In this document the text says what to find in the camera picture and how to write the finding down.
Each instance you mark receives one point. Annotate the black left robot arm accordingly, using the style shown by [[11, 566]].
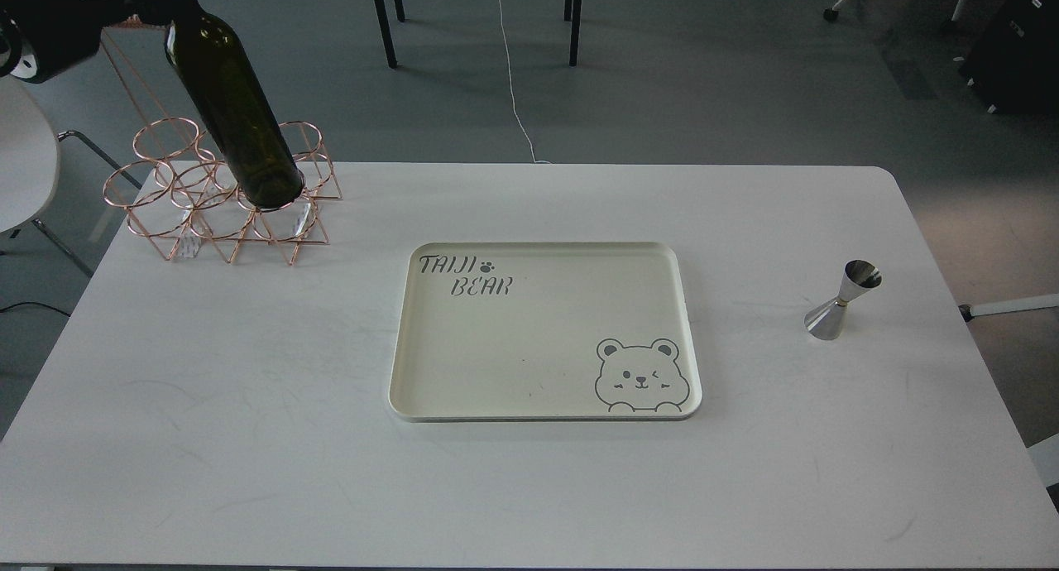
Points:
[[44, 38]]

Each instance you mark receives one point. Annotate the dark green wine bottle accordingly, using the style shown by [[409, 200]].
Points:
[[212, 65]]

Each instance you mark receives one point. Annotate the rose gold wire bottle rack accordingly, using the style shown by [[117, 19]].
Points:
[[180, 195]]

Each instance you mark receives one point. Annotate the black table leg left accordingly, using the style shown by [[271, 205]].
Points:
[[385, 28]]

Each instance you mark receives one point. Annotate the black table leg right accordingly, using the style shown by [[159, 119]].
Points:
[[572, 11]]

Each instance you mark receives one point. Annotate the black equipment case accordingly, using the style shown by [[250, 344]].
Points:
[[1013, 66]]

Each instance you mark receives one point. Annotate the white chair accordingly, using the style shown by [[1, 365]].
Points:
[[30, 162]]

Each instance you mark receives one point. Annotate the black table leg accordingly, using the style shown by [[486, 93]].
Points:
[[572, 11], [385, 28]]

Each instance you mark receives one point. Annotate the steel double jigger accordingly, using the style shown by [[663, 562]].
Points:
[[827, 320]]

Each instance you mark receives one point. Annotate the cream bear serving tray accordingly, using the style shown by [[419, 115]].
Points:
[[544, 331]]

